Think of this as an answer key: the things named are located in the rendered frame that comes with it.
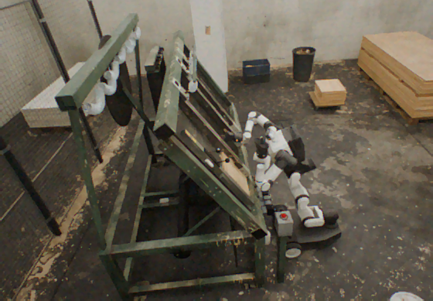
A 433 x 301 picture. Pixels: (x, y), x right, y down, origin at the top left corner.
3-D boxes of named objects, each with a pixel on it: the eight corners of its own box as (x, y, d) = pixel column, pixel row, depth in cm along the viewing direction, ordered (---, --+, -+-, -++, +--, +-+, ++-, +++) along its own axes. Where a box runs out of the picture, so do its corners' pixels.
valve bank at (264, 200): (277, 226, 269) (277, 208, 255) (261, 227, 269) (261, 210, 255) (266, 188, 310) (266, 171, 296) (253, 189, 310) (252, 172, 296)
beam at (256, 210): (257, 241, 238) (268, 234, 235) (249, 233, 232) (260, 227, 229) (229, 111, 419) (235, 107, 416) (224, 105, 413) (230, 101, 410)
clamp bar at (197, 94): (237, 148, 321) (256, 137, 314) (167, 66, 263) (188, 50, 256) (236, 143, 329) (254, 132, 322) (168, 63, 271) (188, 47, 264)
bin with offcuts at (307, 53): (315, 81, 645) (318, 53, 608) (291, 83, 649) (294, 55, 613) (310, 73, 687) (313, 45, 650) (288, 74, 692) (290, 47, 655)
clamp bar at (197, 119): (244, 179, 279) (265, 167, 272) (162, 90, 221) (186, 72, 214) (243, 172, 287) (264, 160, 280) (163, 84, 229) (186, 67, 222)
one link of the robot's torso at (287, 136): (302, 144, 275) (289, 116, 257) (315, 166, 247) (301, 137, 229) (274, 156, 282) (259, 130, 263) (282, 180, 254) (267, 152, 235)
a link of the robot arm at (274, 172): (260, 183, 248) (277, 163, 243) (269, 193, 238) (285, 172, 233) (252, 179, 241) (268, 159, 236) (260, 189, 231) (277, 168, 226)
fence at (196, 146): (250, 206, 251) (254, 204, 250) (180, 135, 204) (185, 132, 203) (249, 202, 255) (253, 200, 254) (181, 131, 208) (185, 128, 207)
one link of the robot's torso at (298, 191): (306, 192, 301) (297, 159, 275) (311, 204, 286) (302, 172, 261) (291, 196, 303) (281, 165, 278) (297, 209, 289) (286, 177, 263)
